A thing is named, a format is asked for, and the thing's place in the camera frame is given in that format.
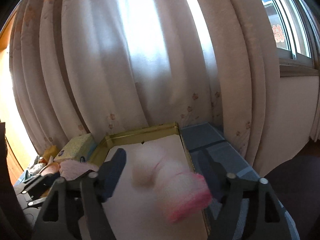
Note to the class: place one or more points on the beige floral curtain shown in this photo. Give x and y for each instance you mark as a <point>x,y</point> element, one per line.
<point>107,66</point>

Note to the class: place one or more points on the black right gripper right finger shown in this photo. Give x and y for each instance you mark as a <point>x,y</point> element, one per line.
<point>265,218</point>

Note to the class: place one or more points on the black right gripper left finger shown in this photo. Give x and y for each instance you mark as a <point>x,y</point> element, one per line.
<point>84,196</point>

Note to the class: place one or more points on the orange wooden cabinet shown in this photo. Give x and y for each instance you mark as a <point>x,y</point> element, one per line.
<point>20,149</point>

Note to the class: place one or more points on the round gold tin pink lid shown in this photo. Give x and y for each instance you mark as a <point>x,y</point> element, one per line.
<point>50,169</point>

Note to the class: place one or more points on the yellow patterned tissue box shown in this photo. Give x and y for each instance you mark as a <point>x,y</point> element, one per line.
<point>79,148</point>

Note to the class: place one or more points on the white pink-edged fluffy towel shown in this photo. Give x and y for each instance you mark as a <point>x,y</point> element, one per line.
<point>158,196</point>

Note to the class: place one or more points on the gold rectangular tin box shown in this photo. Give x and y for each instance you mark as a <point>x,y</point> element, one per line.
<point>140,134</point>

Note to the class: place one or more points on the window with metal frame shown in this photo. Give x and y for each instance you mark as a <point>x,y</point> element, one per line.
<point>296,32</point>

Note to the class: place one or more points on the yellow sponge block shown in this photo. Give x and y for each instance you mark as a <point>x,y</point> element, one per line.
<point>52,151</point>

